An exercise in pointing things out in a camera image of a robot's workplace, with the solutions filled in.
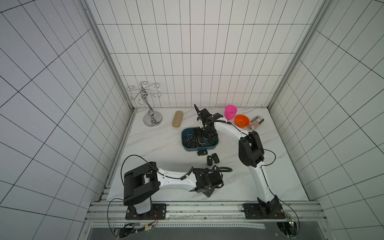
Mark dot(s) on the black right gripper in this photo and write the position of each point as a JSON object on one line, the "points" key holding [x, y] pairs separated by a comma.
{"points": [[204, 132]]}

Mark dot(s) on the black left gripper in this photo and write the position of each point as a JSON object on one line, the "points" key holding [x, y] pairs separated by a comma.
{"points": [[208, 193]]}

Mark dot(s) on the black car key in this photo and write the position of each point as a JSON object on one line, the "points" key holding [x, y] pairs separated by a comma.
{"points": [[209, 160], [215, 158], [202, 153]]}

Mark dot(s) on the black car key top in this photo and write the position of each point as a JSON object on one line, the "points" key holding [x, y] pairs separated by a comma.
{"points": [[202, 153]]}

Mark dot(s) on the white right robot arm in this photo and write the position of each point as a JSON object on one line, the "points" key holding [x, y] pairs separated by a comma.
{"points": [[251, 154]]}

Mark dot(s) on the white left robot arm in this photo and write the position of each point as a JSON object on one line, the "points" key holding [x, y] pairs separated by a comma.
{"points": [[144, 181]]}

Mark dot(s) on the teal storage box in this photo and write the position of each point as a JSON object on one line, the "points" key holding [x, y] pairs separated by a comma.
{"points": [[193, 139]]}

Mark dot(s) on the pink plastic goblet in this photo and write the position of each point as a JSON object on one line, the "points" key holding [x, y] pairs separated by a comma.
{"points": [[230, 112]]}

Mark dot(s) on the beige glasses case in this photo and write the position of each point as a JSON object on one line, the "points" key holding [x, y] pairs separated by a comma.
{"points": [[178, 118]]}

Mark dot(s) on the orange plastic bowl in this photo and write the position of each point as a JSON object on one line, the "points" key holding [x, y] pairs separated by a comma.
{"points": [[242, 121]]}

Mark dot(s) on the striped drink can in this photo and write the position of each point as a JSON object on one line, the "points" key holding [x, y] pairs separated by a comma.
{"points": [[255, 123]]}

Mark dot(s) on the silver metal cup stand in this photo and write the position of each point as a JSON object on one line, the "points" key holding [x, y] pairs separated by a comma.
{"points": [[145, 91]]}

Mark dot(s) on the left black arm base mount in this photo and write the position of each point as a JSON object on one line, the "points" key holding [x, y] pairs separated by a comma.
{"points": [[155, 211]]}

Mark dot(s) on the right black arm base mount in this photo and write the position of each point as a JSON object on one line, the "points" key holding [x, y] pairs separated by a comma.
{"points": [[271, 210]]}

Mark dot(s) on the aluminium mounting rail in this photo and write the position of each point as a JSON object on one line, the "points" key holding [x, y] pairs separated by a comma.
{"points": [[202, 214]]}

